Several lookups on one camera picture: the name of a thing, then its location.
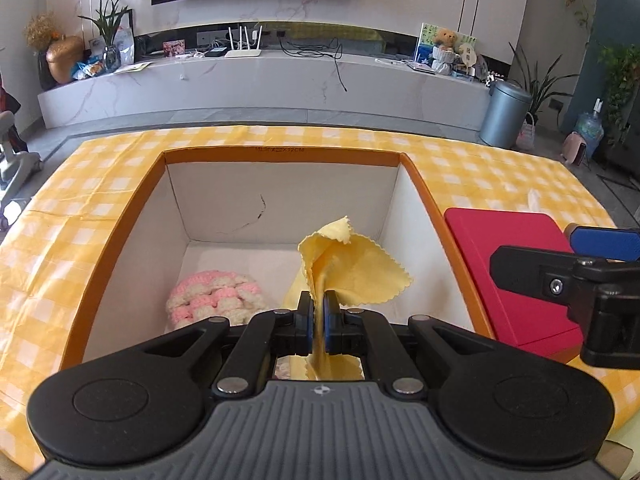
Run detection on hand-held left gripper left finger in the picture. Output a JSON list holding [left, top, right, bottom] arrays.
[[132, 290, 316, 395]]

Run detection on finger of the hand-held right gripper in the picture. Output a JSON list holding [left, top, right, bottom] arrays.
[[489, 245, 581, 307], [563, 223, 640, 264]]

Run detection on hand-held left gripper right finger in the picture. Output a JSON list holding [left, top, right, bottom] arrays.
[[322, 290, 507, 395]]

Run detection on yellow cloth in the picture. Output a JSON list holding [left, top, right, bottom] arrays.
[[282, 216, 416, 381]]

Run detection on pink and white knitted cloth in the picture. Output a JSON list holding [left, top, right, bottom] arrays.
[[166, 270, 269, 331]]

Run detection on orange-rimmed cardboard box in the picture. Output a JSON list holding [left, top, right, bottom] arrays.
[[60, 144, 497, 377]]

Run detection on red box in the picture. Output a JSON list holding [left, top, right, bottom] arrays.
[[443, 207, 584, 359]]

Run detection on pink space heater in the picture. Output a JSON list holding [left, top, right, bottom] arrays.
[[561, 131, 590, 166]]

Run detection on blue water bottle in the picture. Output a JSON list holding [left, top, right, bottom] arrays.
[[575, 99, 606, 159]]

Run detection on woven basket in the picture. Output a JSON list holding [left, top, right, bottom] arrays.
[[516, 112, 536, 151]]

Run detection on ivy plant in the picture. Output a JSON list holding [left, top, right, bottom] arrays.
[[597, 44, 640, 147]]

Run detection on grey metal trash can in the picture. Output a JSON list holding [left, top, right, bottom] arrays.
[[479, 80, 534, 149]]

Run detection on long-leaved potted plant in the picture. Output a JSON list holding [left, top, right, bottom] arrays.
[[507, 42, 577, 122]]

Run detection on teddy bear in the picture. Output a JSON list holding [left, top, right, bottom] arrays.
[[430, 27, 459, 77]]

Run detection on white marble television cabinet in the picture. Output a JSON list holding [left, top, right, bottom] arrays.
[[37, 49, 494, 129]]

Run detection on yellow checked tablecloth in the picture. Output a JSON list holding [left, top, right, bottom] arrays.
[[0, 125, 640, 472]]

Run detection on green picture card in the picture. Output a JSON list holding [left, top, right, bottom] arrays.
[[413, 22, 477, 69]]

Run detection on white router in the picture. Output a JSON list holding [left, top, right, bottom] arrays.
[[223, 25, 264, 58]]

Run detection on grey chair base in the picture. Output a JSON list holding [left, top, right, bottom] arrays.
[[0, 110, 42, 227]]

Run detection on snack packet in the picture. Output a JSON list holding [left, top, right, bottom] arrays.
[[72, 57, 106, 81]]

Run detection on green plant in glass vase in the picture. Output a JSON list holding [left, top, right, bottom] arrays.
[[77, 0, 139, 72]]

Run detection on gold vase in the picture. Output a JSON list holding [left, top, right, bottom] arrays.
[[46, 36, 85, 85]]

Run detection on dried flowers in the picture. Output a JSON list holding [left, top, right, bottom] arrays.
[[25, 12, 64, 52]]

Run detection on black cable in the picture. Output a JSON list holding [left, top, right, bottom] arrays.
[[277, 34, 349, 94]]

